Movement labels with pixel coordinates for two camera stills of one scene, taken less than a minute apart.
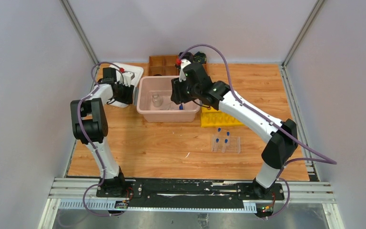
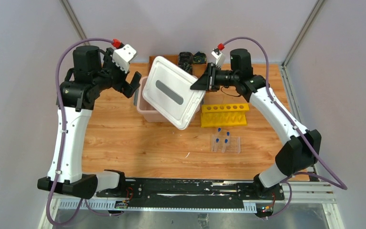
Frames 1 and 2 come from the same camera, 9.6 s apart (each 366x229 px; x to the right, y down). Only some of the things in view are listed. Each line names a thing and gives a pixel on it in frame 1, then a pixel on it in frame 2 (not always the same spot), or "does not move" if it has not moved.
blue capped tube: (215, 148) does not move
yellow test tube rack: (210, 117) does not move
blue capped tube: (224, 147) does not move
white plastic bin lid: (122, 67) → (168, 94)
